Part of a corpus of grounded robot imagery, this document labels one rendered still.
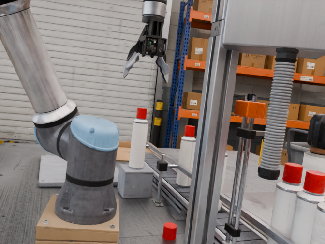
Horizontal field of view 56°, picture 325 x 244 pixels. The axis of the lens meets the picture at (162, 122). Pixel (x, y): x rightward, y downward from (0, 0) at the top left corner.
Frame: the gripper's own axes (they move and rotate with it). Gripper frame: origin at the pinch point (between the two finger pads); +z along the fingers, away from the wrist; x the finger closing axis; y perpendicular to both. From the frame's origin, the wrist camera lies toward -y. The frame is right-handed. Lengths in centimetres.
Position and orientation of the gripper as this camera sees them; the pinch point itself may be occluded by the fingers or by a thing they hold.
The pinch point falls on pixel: (145, 81)
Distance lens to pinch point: 103.6
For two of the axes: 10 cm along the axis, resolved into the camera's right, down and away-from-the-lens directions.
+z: -1.1, 9.9, 1.1
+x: 9.3, 0.6, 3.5
